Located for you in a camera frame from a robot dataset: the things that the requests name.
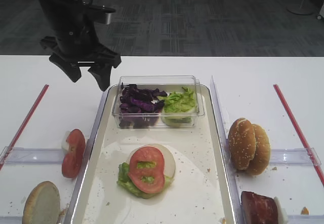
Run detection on clear holder rail upper right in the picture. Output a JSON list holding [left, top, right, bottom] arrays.
[[269, 148, 321, 166]]

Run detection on sesame bun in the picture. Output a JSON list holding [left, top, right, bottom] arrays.
[[246, 124, 271, 176], [228, 118, 256, 170]]

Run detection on white pusher block meat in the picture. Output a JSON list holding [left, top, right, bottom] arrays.
[[273, 197, 289, 224]]

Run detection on white metal tray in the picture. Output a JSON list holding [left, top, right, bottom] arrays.
[[79, 85, 230, 223]]

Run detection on purple cabbage pieces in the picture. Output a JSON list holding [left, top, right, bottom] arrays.
[[119, 84, 167, 128]]

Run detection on clear rail right of tray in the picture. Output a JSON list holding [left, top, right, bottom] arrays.
[[210, 77, 246, 223]]

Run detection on clear holder rail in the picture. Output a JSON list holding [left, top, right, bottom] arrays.
[[288, 214, 324, 224], [269, 148, 321, 166], [0, 216, 22, 224], [1, 146, 65, 165]]

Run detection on clear holder rail lower right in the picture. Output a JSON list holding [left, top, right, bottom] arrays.
[[288, 214, 324, 224]]

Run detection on red strip right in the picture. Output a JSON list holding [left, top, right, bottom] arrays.
[[273, 84, 323, 184]]

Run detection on clear rail left of tray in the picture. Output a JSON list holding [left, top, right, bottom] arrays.
[[62, 89, 110, 223]]

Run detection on sesame bun top front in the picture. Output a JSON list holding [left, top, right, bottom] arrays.
[[228, 118, 256, 170]]

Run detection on floor stand base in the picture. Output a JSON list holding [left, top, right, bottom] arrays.
[[286, 0, 314, 16]]

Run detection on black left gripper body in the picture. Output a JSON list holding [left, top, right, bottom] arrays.
[[39, 0, 121, 68]]

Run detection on clear holder rail upper left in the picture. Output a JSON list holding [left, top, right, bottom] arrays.
[[1, 146, 65, 165]]

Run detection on green lettuce in container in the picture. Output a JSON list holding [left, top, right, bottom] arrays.
[[157, 87, 197, 127]]

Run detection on lettuce leaf on bun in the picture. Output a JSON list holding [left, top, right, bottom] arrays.
[[116, 162, 174, 199]]

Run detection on clear holder rail lower left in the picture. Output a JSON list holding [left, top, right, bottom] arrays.
[[0, 216, 22, 224]]

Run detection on red strip left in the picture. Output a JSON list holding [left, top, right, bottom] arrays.
[[0, 84, 49, 169]]

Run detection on brown meat patties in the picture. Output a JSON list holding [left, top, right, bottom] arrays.
[[241, 191, 278, 224]]

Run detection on sesame bun top rear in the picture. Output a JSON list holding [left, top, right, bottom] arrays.
[[246, 124, 271, 176]]

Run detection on bun half left holder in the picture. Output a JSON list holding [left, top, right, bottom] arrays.
[[22, 181, 61, 224]]

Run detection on clear plastic container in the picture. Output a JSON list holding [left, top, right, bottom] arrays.
[[112, 76, 205, 129]]

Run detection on clear rail of tray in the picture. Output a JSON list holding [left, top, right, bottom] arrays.
[[210, 77, 246, 223], [62, 89, 110, 223]]

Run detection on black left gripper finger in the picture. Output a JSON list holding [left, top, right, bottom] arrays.
[[88, 64, 112, 92], [49, 53, 82, 83]]

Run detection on bottom bun slice on tray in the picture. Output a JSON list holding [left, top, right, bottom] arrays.
[[126, 144, 176, 187]]

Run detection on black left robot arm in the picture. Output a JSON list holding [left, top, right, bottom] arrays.
[[38, 0, 121, 91]]

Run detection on red strip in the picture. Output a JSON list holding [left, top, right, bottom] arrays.
[[273, 84, 323, 184], [0, 84, 49, 169]]

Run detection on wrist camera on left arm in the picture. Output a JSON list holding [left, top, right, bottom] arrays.
[[86, 5, 116, 25]]

